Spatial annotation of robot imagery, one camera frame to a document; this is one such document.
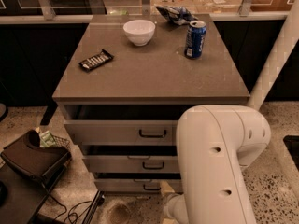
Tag grey middle drawer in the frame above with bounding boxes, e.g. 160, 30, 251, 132
83, 146, 179, 174

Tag white ceramic bowl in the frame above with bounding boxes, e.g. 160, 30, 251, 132
123, 20, 156, 46

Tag metal glass railing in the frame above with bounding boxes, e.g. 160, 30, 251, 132
0, 0, 298, 24

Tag grey top drawer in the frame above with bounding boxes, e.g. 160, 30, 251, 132
64, 105, 191, 146

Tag green packet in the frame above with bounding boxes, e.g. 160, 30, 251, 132
39, 131, 56, 147

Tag crumpled blue chip bag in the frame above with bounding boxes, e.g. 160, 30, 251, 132
155, 6, 198, 25

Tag black side table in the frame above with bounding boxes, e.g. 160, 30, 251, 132
0, 164, 65, 224

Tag black object right edge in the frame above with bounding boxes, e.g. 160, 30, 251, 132
283, 135, 299, 169

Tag grey drawer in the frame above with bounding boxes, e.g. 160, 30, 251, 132
94, 173, 183, 194
64, 105, 191, 146
83, 146, 179, 174

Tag black curved seat object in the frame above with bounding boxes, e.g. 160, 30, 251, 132
1, 130, 71, 184

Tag grey bottom drawer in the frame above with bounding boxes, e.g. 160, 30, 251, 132
94, 173, 183, 194

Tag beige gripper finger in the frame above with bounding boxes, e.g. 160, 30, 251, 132
160, 181, 175, 197

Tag black cables on floor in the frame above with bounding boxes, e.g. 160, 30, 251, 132
46, 184, 94, 224

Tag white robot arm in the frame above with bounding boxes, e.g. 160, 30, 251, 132
161, 0, 299, 224

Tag wire basket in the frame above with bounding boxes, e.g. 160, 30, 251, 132
53, 135, 70, 150

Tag grey drawer cabinet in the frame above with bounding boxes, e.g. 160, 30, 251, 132
51, 14, 251, 196

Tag blue soda can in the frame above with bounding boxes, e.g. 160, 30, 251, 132
184, 21, 206, 59

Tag black snack bar wrapper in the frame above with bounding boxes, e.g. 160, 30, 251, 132
78, 49, 114, 72

